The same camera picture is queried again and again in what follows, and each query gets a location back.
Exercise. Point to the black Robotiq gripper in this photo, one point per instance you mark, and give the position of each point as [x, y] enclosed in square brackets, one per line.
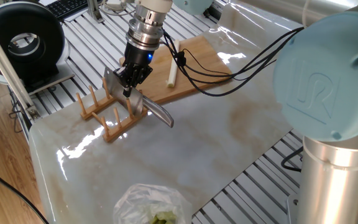
[137, 57]

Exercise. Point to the steel cleaver knife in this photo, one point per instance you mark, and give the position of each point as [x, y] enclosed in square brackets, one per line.
[160, 113]

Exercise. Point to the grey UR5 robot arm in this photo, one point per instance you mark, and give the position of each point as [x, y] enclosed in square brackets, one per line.
[322, 77]

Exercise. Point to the white scallion stalk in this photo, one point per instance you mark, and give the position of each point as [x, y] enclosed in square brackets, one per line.
[172, 68]

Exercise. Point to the wooden peg rack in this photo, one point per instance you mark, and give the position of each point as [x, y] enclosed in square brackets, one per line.
[117, 130]

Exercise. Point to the wooden cutting board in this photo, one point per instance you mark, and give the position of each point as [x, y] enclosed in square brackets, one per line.
[204, 68]

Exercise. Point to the marble pattern table sheet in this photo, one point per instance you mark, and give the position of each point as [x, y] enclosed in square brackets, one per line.
[182, 155]

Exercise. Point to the black computer keyboard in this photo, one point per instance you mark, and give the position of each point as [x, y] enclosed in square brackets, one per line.
[67, 7]

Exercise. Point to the black round blower fan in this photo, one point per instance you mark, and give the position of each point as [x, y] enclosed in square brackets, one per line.
[45, 34]

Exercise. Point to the clear plastic bag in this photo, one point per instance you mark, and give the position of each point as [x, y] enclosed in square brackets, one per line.
[141, 199]

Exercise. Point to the green vegetable scraps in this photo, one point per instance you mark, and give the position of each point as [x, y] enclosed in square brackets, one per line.
[163, 217]

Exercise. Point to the short aluminium post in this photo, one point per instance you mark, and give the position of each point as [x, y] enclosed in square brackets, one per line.
[94, 11]

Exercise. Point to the aluminium frame beam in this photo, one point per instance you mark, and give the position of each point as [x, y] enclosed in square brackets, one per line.
[5, 68]

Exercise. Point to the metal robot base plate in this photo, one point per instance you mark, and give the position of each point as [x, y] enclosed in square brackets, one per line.
[292, 211]

